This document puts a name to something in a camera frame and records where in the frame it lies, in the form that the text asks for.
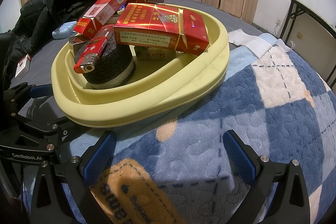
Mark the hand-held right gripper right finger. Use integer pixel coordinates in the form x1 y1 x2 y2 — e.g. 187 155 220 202
223 130 311 224

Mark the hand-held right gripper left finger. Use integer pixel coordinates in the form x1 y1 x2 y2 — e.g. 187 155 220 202
31 130 117 224

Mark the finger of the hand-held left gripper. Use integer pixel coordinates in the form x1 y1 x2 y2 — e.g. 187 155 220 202
11 114 69 145
3 82 52 115

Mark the silver box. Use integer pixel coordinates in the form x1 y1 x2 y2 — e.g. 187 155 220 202
69 34 90 56

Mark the red lighter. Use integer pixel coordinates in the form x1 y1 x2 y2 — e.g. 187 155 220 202
73 36 108 74

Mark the black grey foam cylinder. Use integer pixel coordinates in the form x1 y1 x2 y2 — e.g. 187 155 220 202
74 27 136 90

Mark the red white cigarette box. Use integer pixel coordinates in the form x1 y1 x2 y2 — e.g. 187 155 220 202
73 0 129 36

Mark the pale yellow plastic basin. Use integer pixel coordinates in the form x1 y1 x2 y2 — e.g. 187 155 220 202
69 3 231 106
51 38 228 128

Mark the gold box with dark print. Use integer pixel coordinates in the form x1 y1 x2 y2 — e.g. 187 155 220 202
134 45 176 60

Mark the red carton with gold bands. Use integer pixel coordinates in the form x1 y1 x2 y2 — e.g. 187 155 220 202
113 3 210 55

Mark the small red white pack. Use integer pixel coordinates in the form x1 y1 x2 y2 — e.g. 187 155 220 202
15 54 32 78

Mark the blue white plaid blanket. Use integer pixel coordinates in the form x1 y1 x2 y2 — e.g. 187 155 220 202
21 30 336 224

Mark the light blue case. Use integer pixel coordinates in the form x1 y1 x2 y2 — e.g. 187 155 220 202
52 22 77 39

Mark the white cloth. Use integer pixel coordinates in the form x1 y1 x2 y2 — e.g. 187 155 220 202
228 28 292 58

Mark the black folding table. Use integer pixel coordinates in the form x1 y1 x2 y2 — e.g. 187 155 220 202
279 0 336 56

